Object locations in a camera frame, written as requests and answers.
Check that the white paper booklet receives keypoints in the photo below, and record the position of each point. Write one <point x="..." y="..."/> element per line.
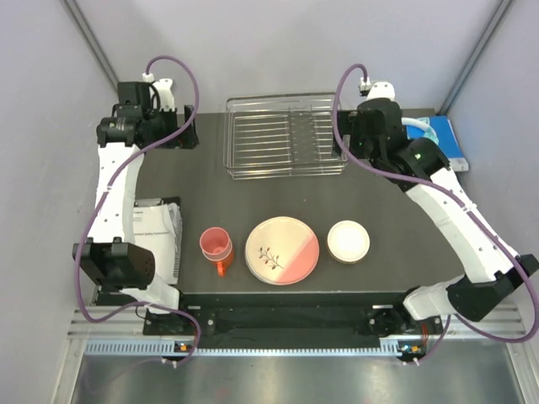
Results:
<point x="158" y="227"/>

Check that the teal cat-ear headphones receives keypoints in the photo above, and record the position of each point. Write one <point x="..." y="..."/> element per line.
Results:
<point x="429" y="131"/>

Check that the grey slotted cable duct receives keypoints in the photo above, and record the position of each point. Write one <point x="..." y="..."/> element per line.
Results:
<point x="170" y="348"/>

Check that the white and orange bowl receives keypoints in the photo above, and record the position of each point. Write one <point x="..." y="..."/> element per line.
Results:
<point x="348" y="242"/>

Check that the pink plastic cup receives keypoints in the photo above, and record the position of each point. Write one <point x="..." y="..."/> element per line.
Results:
<point x="214" y="234"/>

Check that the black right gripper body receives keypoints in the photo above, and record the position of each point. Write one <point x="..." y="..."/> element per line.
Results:
<point x="349" y="125"/>

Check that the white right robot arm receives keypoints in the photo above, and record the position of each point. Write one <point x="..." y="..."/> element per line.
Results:
<point x="374" y="136"/>

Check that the cream and pink plate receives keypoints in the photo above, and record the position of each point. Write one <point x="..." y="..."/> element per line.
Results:
<point x="281" y="251"/>

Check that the blue book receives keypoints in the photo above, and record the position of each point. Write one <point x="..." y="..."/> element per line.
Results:
<point x="447" y="140"/>

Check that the orange mug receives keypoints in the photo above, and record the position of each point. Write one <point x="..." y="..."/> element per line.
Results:
<point x="223" y="263"/>

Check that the metal wire dish rack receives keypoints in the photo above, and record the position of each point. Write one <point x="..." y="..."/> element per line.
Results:
<point x="280" y="135"/>

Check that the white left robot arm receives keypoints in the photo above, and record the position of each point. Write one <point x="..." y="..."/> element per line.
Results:
<point x="144" y="118"/>

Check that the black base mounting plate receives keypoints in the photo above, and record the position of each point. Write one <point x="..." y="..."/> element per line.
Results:
<point x="273" y="320"/>

